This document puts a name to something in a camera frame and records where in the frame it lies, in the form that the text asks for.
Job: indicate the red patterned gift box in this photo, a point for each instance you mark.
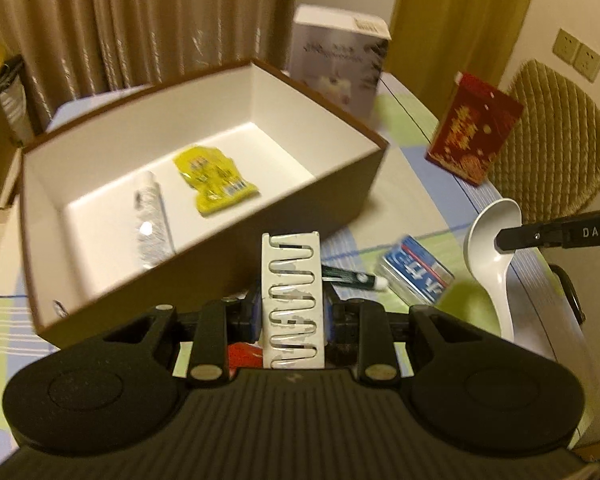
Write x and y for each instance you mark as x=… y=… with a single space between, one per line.
x=472 y=130

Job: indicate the beige wall socket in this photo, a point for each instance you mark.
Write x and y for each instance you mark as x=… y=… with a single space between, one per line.
x=566 y=45
x=588 y=61

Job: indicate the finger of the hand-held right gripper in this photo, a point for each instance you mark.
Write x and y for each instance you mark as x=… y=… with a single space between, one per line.
x=525 y=237

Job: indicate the white plastic spoon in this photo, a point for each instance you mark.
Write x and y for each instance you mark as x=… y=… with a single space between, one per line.
x=485 y=255

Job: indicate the yellow foil packet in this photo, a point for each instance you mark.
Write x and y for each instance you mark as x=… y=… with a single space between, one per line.
x=212 y=177

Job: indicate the black and white bag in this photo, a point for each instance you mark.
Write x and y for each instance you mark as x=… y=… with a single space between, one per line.
x=15 y=95

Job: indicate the white ribbed plastic clip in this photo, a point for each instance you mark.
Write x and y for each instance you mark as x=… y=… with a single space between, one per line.
x=292 y=305

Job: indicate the beige curtain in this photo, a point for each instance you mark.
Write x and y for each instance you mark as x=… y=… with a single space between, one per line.
x=130 y=25

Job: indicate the red snack packet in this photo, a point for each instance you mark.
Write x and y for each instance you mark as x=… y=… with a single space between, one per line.
x=245 y=357

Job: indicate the white squeeze tube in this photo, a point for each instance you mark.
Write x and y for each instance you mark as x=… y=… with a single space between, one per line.
x=152 y=220

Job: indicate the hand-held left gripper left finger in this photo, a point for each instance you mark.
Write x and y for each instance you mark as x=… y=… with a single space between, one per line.
x=254 y=316

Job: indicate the brown cardboard box white inside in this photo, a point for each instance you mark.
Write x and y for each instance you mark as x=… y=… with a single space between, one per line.
x=330 y=170

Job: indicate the golden curtain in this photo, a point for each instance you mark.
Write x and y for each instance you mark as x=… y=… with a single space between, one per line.
x=460 y=15

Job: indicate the white printed carton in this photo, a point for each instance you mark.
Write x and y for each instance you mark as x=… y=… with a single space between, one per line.
x=337 y=65

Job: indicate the blue tissue packet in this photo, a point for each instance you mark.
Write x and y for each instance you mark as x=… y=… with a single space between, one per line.
x=417 y=270

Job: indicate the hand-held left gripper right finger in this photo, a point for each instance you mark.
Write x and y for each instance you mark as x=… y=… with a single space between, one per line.
x=330 y=317

